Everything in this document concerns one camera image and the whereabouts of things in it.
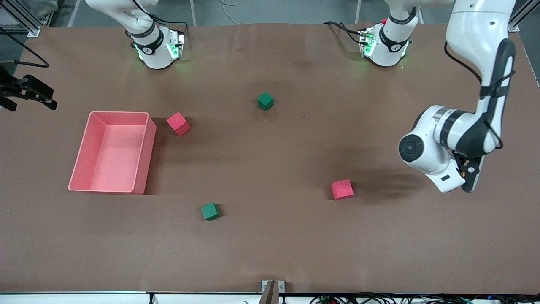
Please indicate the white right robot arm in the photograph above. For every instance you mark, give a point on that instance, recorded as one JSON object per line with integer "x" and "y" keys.
{"x": 154, "y": 55}

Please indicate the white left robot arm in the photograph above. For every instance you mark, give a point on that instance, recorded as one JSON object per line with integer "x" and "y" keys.
{"x": 476, "y": 25}

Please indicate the grey fabric object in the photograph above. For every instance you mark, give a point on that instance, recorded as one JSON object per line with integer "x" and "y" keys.
{"x": 44, "y": 6}

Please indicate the pink plastic tray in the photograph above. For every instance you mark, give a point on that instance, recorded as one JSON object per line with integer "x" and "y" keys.
{"x": 114, "y": 160}

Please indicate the pink cube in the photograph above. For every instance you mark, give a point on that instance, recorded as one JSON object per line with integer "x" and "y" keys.
{"x": 178, "y": 123}
{"x": 341, "y": 189}

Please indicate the green cube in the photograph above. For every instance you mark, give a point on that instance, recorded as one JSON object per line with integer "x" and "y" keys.
{"x": 265, "y": 101}
{"x": 209, "y": 211}

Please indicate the silver metal bracket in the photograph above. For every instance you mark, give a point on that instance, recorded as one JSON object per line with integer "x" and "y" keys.
{"x": 282, "y": 287}

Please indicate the brown post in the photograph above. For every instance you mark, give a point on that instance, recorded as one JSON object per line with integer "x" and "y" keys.
{"x": 270, "y": 296}

